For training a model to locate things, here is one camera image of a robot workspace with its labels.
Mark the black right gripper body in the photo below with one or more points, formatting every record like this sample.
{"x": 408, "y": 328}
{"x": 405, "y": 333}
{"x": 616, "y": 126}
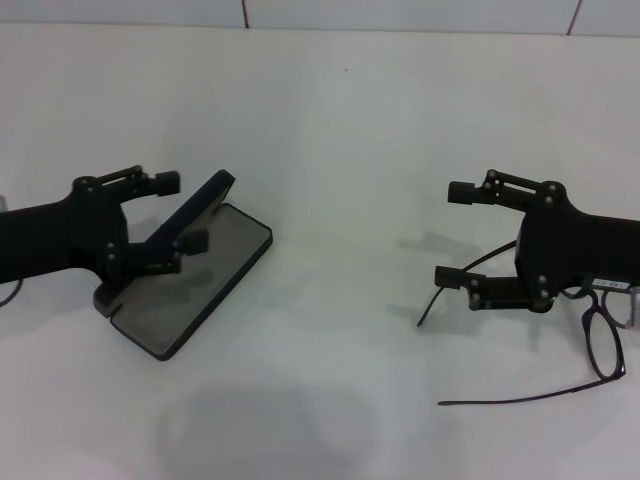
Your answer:
{"x": 575, "y": 245}

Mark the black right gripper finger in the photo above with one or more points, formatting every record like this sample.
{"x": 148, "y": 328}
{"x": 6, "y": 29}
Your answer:
{"x": 462, "y": 192}
{"x": 500, "y": 292}

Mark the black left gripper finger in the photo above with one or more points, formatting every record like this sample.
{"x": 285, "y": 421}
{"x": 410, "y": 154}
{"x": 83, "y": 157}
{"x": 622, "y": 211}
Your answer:
{"x": 167, "y": 184}
{"x": 150, "y": 260}

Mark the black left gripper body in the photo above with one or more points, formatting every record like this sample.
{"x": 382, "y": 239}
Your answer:
{"x": 60, "y": 240}

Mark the black glasses case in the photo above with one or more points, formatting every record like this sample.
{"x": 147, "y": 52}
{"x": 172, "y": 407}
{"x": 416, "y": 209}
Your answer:
{"x": 215, "y": 280}

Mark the black glasses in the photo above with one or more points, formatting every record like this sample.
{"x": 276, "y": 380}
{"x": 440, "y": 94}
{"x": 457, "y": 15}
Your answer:
{"x": 620, "y": 371}

